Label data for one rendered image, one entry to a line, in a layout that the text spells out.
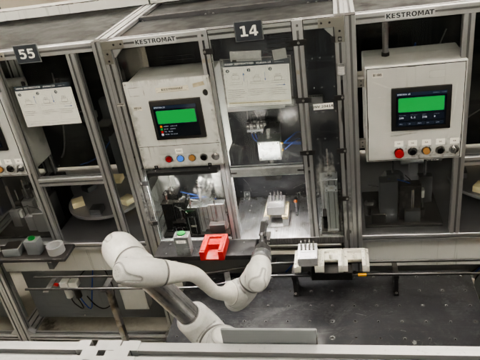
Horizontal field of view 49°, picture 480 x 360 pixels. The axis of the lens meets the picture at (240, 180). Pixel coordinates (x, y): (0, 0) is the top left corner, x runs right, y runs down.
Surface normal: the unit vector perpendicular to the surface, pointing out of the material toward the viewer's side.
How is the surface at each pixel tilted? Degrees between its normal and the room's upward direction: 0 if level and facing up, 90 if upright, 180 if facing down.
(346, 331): 0
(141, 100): 90
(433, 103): 90
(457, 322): 0
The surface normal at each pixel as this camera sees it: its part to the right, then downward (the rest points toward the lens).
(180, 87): -0.14, 0.50
